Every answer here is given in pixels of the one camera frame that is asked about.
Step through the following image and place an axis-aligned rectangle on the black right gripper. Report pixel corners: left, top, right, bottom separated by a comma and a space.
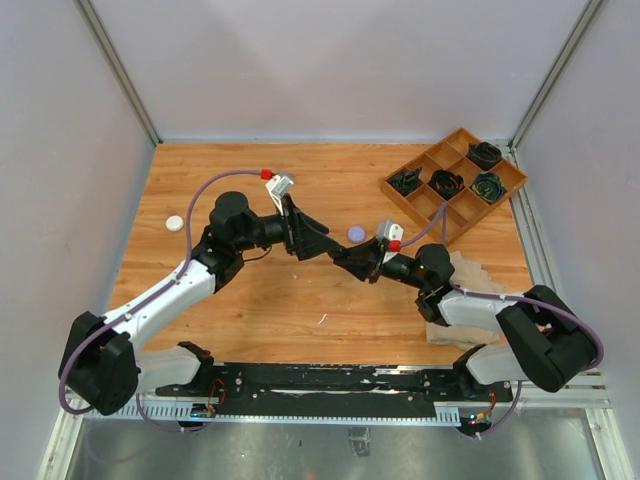
335, 236, 429, 290

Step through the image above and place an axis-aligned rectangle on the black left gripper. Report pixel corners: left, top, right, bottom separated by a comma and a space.
235, 193, 339, 260

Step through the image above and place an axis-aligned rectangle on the purple earbud charging case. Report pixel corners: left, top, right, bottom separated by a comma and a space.
347, 226, 366, 244

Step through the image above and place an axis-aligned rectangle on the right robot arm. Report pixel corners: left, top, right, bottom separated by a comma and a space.
331, 239, 604, 400

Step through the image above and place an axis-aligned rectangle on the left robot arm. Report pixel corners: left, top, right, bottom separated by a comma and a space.
58, 191, 341, 415

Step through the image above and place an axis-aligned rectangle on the white round charging case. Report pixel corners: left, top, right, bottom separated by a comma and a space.
165, 215, 185, 232

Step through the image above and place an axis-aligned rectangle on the dark green rolled tie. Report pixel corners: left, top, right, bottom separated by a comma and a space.
388, 167, 423, 197

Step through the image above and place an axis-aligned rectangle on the beige folded cloth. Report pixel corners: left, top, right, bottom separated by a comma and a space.
426, 251, 505, 351

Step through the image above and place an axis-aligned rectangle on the black orange rolled tie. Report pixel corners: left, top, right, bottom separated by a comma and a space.
428, 169, 465, 201

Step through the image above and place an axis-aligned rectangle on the wooden compartment tray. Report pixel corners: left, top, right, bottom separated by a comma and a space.
380, 128, 528, 245

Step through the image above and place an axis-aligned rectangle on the blue yellow rolled tie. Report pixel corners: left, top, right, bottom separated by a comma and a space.
471, 172, 506, 204

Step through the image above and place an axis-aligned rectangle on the black dotted rolled tie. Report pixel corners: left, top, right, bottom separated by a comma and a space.
466, 142, 502, 171

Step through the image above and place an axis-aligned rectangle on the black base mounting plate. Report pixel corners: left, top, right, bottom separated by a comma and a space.
155, 363, 513, 420

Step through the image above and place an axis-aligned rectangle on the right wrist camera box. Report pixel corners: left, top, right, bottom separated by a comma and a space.
376, 220, 404, 242

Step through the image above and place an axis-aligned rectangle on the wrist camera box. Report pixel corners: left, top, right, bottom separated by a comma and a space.
265, 173, 295, 199
376, 220, 404, 242

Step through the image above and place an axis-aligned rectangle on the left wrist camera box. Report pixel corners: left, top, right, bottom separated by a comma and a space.
265, 173, 295, 199

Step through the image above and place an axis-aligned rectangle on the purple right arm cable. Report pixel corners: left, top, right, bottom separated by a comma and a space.
399, 207, 605, 441

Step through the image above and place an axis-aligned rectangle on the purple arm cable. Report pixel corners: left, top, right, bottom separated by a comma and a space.
58, 169, 264, 434
399, 207, 605, 441

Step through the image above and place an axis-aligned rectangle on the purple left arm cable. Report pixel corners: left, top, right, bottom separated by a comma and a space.
58, 169, 264, 434

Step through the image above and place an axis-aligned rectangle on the aluminium frame rail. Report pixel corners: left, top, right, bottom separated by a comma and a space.
72, 0, 163, 147

